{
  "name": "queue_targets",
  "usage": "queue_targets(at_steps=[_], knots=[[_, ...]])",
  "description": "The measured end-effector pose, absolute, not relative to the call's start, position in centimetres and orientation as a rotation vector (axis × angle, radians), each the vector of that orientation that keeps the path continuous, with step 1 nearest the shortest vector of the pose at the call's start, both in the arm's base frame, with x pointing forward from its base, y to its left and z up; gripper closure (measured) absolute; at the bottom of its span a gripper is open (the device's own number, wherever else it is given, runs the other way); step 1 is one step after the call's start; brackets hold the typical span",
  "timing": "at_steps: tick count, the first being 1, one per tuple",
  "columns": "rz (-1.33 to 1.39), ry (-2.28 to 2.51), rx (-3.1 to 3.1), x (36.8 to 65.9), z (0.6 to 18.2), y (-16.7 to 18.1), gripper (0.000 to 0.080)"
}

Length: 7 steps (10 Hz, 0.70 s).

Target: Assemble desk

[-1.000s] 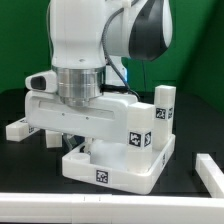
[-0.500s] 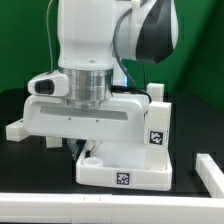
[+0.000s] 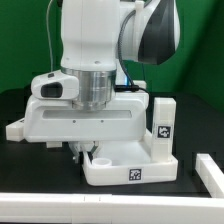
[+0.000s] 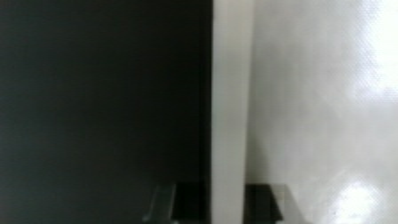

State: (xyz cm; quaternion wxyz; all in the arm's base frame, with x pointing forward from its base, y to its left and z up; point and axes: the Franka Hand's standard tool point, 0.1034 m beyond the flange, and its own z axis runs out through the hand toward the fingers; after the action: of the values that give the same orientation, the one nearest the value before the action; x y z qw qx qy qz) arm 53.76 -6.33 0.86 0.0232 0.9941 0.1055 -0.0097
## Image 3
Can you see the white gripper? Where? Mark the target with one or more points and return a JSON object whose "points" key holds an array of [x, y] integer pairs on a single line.
{"points": [[85, 106]]}

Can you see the white desk top panel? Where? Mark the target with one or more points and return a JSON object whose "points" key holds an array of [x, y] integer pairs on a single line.
{"points": [[149, 160]]}

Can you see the white right fence bar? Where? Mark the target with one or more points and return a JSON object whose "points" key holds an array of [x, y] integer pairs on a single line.
{"points": [[210, 174]]}

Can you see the white front fence bar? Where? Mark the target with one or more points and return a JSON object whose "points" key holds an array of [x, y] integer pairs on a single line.
{"points": [[109, 209]]}

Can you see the white fence bar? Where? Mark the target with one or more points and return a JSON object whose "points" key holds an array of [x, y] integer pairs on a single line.
{"points": [[109, 209], [210, 174]]}

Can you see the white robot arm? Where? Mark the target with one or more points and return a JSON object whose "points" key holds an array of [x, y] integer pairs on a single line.
{"points": [[100, 35]]}

